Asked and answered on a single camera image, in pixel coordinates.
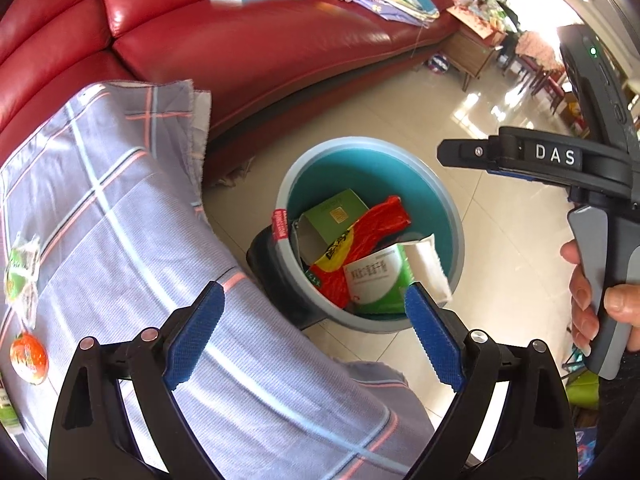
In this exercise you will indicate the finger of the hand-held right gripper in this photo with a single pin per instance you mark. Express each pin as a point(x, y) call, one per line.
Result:
point(507, 174)
point(467, 152)

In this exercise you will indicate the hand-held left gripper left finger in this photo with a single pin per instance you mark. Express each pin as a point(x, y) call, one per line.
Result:
point(197, 335)

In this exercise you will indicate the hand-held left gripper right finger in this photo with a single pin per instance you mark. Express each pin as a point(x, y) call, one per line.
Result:
point(432, 340)

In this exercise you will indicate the grey teal bin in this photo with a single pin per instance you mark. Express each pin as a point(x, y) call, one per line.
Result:
point(430, 210)

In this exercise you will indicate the white paper packet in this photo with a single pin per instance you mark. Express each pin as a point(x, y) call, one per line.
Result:
point(430, 265)

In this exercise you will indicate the white green medicine box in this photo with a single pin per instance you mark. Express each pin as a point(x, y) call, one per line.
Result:
point(375, 275)

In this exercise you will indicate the red snack bag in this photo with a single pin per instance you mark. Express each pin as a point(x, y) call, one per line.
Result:
point(375, 225)

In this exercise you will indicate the green paper box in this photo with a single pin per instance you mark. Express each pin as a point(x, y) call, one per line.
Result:
point(330, 210)

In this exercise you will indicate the person's right hand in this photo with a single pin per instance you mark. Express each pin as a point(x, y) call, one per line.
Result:
point(582, 305)

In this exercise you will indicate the blue white ball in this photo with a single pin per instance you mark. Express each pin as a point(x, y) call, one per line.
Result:
point(437, 62)

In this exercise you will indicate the grey plaid cloth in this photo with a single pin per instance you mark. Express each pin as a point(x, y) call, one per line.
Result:
point(150, 240)

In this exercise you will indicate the wooden side table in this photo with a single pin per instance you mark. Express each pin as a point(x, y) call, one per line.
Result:
point(470, 40)

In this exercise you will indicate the table with pink cloth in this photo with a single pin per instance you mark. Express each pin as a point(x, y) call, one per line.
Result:
point(537, 47)

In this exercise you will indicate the green plastic object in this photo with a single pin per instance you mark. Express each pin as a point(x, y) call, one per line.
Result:
point(582, 391)

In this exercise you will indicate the orange round packet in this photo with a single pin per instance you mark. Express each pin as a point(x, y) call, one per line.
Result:
point(29, 357)

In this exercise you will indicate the green white sachet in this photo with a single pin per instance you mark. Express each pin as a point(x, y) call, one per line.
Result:
point(20, 270)

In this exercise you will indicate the white green tube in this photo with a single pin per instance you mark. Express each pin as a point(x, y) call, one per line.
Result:
point(7, 410)

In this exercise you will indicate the red leather sofa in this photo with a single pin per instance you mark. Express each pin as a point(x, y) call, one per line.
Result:
point(250, 50)

